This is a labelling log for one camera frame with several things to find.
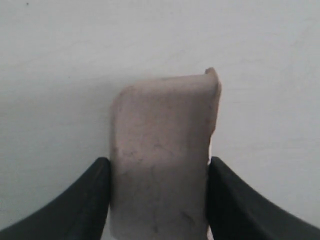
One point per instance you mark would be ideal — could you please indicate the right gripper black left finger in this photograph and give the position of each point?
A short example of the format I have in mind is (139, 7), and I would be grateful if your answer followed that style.
(79, 213)

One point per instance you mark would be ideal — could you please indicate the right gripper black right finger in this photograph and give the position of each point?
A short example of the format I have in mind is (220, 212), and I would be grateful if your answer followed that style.
(235, 211)

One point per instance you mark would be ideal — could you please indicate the beige paper pulp tray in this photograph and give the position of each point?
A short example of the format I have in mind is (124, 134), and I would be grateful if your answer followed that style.
(160, 136)

